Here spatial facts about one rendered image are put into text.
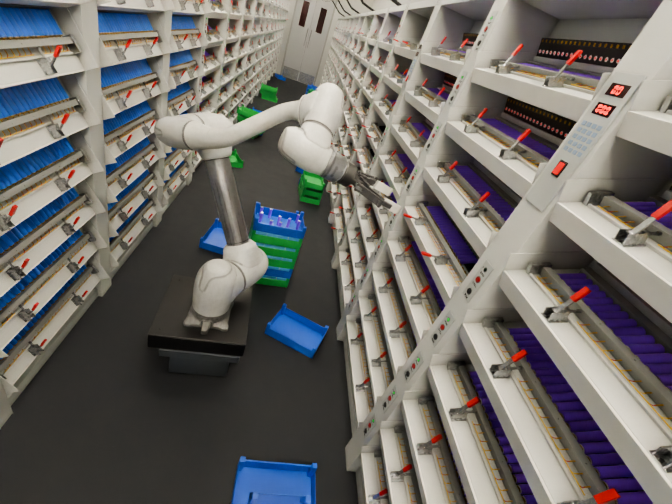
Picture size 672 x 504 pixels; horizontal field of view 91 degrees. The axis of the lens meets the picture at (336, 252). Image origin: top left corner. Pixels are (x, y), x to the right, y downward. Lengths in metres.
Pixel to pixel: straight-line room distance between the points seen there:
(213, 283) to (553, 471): 1.15
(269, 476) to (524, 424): 1.02
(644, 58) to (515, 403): 0.70
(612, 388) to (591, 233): 0.27
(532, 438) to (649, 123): 0.61
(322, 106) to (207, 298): 0.85
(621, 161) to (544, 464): 0.60
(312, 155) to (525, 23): 0.87
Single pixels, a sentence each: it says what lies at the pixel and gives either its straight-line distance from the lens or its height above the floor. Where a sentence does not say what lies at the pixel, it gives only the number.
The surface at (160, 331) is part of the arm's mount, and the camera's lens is 1.52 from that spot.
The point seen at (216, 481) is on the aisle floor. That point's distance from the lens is 1.54.
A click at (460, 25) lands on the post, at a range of 2.14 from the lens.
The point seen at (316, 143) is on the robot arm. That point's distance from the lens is 1.01.
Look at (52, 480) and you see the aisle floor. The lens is 1.60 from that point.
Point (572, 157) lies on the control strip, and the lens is 0.86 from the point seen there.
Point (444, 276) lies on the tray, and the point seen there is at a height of 0.94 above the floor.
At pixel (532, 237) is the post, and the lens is 0.87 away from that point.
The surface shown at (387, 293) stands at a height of 0.56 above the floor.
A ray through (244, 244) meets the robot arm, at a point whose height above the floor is 0.57.
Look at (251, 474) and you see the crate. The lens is 1.56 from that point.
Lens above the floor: 1.44
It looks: 32 degrees down
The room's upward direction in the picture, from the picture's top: 22 degrees clockwise
